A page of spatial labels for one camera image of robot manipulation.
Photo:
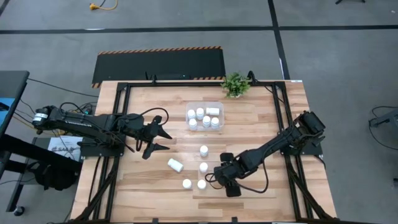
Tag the black hazard-striped floor mat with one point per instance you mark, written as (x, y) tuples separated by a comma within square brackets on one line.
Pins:
[(155, 65)]

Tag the small white label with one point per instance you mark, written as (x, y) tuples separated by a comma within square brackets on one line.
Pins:
[(297, 81)]

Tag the white plastic pill bottle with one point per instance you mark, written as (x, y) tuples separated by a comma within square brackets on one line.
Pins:
[(186, 183), (204, 150), (203, 167), (192, 124), (206, 121), (175, 165), (201, 184), (214, 122), (191, 114), (200, 113), (212, 111)]

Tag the black rolling desk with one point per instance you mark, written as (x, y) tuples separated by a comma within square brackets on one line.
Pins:
[(12, 84)]

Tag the white printed paper sheet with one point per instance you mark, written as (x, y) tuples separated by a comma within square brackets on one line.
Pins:
[(66, 149)]

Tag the black metal table frame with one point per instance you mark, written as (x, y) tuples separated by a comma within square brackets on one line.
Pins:
[(186, 83)]

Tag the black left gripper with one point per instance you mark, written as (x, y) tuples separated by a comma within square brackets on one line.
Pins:
[(148, 132)]

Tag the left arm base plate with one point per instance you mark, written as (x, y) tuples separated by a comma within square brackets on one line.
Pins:
[(102, 151)]

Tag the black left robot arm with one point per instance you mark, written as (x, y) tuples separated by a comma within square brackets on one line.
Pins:
[(77, 122)]

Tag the green plant in white pot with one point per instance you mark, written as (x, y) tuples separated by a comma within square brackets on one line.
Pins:
[(235, 84)]

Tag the blue panel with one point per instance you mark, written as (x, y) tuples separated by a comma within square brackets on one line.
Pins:
[(6, 112)]

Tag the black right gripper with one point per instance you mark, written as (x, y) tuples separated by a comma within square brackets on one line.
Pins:
[(230, 172)]

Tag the black electronics box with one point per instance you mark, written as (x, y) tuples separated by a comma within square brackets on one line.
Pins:
[(168, 76)]

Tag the black bag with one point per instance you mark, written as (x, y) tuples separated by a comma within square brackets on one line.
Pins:
[(56, 177)]

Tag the clear plastic basket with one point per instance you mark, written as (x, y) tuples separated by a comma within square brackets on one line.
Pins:
[(221, 105)]

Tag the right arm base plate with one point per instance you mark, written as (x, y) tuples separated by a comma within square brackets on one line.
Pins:
[(311, 151)]

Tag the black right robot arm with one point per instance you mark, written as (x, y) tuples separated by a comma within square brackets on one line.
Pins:
[(273, 144)]

